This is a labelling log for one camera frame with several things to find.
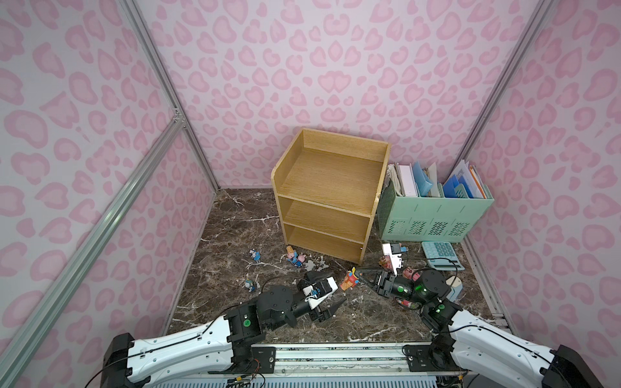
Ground mint green file organizer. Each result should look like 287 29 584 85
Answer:
377 184 494 243

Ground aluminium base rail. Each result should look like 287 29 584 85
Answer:
253 343 470 376

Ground pink ice cream cone toy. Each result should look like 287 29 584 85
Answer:
378 255 393 272

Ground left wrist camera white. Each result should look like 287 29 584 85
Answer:
302 277 338 299

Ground mint green calculator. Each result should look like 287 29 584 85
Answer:
421 242 465 272

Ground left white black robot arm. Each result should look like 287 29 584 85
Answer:
100 271 342 387

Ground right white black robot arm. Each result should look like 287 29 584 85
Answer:
352 268 602 387

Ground pink round toy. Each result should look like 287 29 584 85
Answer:
403 267 420 281

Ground papers and folders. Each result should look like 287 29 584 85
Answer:
383 160 493 200

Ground blue pink pig figure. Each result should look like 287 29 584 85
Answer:
286 246 306 268

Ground sprinkled ice cream cone toy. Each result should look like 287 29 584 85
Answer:
340 268 360 291

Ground small blue figure toy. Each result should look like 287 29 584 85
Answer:
250 249 261 263

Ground wooden three-tier shelf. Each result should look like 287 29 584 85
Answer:
271 128 391 264

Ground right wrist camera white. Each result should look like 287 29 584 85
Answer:
382 242 409 267

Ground white blue stapler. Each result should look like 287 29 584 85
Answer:
446 276 463 302

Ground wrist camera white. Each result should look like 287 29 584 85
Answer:
302 277 338 299
382 242 409 267

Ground small teal figure toy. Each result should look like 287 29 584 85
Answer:
244 279 256 293

